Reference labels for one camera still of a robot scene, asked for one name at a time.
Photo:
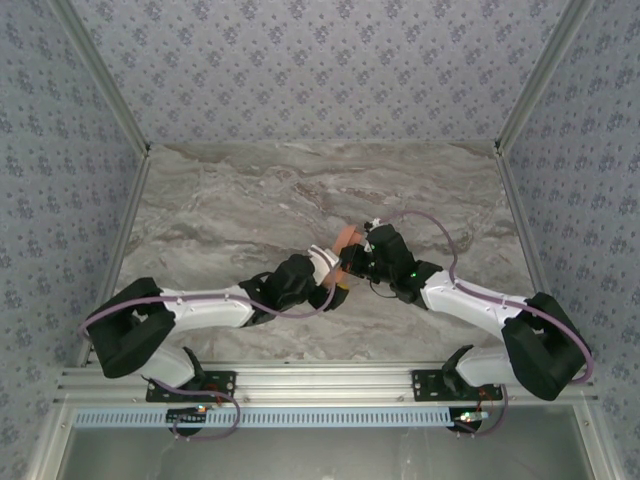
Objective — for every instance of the small LED circuit board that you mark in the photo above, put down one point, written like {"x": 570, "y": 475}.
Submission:
{"x": 200, "y": 410}
{"x": 472, "y": 415}

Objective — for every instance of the aluminium table side rail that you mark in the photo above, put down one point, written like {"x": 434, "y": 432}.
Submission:
{"x": 520, "y": 220}
{"x": 134, "y": 200}

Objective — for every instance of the aluminium lower frame leg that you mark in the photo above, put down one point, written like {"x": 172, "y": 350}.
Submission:
{"x": 600, "y": 450}
{"x": 47, "y": 450}

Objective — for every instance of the orange paper box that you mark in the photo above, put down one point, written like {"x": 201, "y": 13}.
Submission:
{"x": 345, "y": 237}

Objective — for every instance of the aluminium corner post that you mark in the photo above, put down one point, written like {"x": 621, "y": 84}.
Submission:
{"x": 545, "y": 75}
{"x": 100, "y": 75}

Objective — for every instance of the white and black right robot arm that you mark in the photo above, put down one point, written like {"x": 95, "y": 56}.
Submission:
{"x": 475, "y": 300}

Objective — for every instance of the grey metal panel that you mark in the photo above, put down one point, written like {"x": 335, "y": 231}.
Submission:
{"x": 320, "y": 457}

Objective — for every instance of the aluminium slotted base rail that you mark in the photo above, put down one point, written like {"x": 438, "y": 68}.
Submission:
{"x": 320, "y": 385}

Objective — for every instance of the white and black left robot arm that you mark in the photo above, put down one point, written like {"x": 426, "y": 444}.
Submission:
{"x": 210, "y": 310}

